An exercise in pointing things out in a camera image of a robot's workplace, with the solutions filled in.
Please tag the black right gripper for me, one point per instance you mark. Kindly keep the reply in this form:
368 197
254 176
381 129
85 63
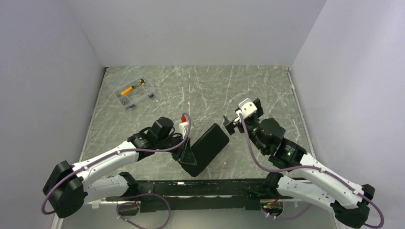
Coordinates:
229 125

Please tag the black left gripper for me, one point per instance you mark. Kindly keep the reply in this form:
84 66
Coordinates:
184 154

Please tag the black zippered tool case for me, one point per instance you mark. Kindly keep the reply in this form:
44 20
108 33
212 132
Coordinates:
206 148

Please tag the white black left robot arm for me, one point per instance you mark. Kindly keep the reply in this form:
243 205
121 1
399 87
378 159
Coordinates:
70 186

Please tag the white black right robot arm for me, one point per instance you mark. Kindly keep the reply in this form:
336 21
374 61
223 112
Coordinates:
294 172

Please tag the small black yellow tool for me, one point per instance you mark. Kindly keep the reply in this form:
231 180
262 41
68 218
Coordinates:
142 82

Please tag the clear plastic organizer box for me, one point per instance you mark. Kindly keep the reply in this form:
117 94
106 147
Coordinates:
121 77

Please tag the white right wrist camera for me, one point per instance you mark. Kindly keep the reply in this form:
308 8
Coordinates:
246 108

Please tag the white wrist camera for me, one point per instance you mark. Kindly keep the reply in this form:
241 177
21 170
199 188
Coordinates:
246 108
184 126

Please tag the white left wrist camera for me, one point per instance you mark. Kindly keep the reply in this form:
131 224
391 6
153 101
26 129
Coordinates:
184 126

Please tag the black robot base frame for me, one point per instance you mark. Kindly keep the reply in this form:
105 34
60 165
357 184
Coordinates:
156 195

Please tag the yellow handled screwdriver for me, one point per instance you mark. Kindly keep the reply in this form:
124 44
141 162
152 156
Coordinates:
127 90

